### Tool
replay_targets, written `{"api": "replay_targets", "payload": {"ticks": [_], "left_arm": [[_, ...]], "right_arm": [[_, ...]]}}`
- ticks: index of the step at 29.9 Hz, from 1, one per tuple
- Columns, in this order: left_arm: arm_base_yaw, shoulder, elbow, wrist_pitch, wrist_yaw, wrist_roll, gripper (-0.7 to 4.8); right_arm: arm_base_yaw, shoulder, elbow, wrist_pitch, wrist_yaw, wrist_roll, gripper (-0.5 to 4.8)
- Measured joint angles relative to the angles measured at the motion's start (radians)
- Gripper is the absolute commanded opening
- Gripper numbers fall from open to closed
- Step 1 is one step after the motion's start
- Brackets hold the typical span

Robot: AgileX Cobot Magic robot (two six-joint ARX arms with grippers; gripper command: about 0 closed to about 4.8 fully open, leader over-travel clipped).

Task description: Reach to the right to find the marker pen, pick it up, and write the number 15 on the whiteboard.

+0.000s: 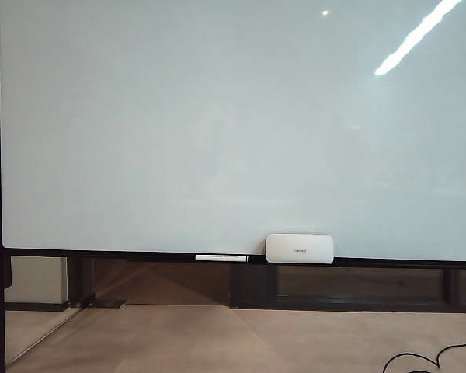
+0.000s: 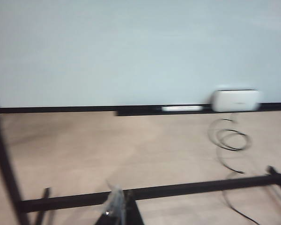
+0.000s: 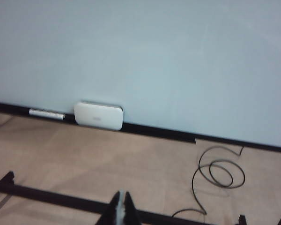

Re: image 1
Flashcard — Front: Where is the dark door post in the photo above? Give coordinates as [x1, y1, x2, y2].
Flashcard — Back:
[67, 256, 96, 308]

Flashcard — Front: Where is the white glass whiteboard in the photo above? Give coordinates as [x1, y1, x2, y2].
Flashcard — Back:
[0, 0, 466, 262]

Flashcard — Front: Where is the white marker with black cap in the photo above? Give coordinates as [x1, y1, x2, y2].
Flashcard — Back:
[194, 253, 252, 262]

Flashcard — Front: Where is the dark low cabinet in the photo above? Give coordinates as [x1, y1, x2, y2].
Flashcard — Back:
[228, 263, 466, 312]

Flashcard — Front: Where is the white whiteboard eraser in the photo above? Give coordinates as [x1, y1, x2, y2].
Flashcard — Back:
[264, 232, 335, 265]

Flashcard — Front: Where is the black whiteboard pen tray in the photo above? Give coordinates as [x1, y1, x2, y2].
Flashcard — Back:
[2, 245, 466, 270]

